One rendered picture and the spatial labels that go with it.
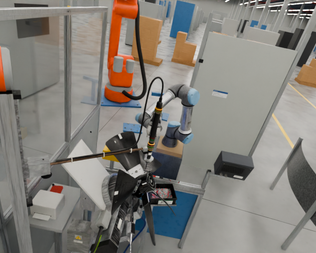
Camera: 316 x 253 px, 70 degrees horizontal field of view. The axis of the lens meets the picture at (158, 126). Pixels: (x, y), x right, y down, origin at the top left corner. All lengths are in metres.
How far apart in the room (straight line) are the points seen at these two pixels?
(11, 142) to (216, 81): 2.55
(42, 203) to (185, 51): 9.43
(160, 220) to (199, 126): 1.54
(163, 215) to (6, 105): 1.77
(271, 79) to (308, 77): 10.26
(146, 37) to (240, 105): 6.45
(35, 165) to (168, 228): 1.64
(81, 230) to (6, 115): 0.93
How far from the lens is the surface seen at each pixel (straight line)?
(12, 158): 1.16
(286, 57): 3.29
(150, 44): 9.20
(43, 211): 1.68
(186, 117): 1.87
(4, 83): 0.95
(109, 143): 1.41
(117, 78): 5.12
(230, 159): 1.89
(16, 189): 1.28
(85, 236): 1.68
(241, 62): 3.14
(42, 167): 1.22
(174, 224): 2.45
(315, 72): 13.56
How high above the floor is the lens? 2.20
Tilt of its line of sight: 28 degrees down
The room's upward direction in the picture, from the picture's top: 13 degrees clockwise
